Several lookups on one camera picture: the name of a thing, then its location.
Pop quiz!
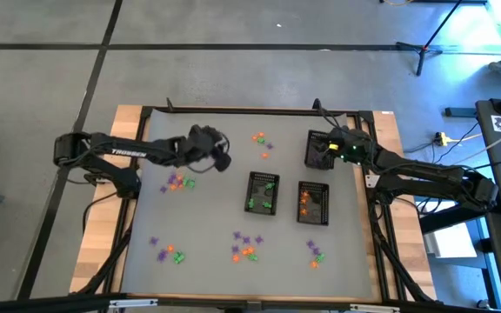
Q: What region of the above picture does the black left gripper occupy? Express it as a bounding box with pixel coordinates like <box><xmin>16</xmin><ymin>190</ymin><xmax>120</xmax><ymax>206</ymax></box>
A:
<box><xmin>185</xmin><ymin>124</ymin><xmax>233</xmax><ymax>171</ymax></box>

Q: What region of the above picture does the black slotted plastic basket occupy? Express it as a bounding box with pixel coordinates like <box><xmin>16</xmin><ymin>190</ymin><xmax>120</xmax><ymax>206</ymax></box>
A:
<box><xmin>304</xmin><ymin>129</ymin><xmax>337</xmax><ymax>171</ymax></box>
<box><xmin>244</xmin><ymin>170</ymin><xmax>281</xmax><ymax>217</ymax></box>
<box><xmin>296</xmin><ymin>180</ymin><xmax>331</xmax><ymax>227</ymax></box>

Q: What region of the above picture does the grey table mat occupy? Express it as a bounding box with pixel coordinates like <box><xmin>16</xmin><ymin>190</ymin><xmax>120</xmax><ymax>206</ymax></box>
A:
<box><xmin>121</xmin><ymin>108</ymin><xmax>374</xmax><ymax>302</ymax></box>

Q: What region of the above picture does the black tripod stand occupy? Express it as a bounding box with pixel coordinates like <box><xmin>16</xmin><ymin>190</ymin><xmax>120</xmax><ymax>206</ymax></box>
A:
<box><xmin>396</xmin><ymin>0</ymin><xmax>489</xmax><ymax>77</ymax></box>

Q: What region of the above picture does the wooden table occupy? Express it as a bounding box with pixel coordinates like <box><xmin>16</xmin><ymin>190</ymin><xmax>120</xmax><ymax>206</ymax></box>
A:
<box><xmin>68</xmin><ymin>103</ymin><xmax>438</xmax><ymax>305</ymax></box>

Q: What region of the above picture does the black aluminium rig frame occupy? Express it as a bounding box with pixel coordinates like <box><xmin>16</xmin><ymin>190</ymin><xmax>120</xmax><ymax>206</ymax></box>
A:
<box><xmin>76</xmin><ymin>97</ymin><xmax>438</xmax><ymax>313</ymax></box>

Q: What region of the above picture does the silver aluminium bracket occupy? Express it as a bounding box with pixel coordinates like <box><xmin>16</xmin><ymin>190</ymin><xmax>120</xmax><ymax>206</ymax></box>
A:
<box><xmin>109</xmin><ymin>298</ymin><xmax>159</xmax><ymax>310</ymax></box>
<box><xmin>349</xmin><ymin>303</ymin><xmax>402</xmax><ymax>313</ymax></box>

